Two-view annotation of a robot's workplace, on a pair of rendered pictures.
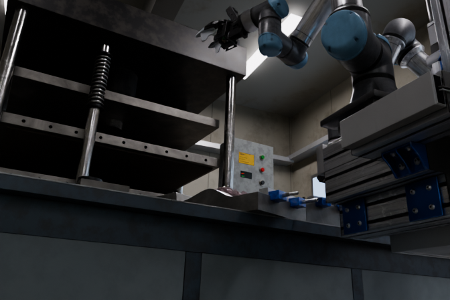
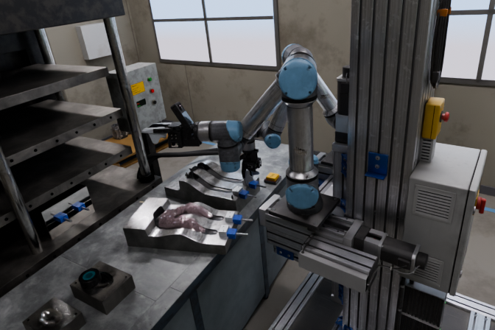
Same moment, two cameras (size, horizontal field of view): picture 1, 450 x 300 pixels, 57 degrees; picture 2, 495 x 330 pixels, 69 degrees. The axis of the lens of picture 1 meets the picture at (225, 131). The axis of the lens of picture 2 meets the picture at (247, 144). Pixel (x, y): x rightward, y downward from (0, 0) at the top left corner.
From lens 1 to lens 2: 1.43 m
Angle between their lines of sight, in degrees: 55
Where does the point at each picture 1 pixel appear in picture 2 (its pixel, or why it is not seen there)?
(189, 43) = (57, 4)
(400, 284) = not seen: hidden behind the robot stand
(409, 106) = (349, 283)
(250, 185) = (146, 110)
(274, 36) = (236, 164)
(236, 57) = not seen: outside the picture
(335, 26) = (299, 195)
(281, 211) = not seen: hidden behind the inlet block
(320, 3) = (267, 113)
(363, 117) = (317, 264)
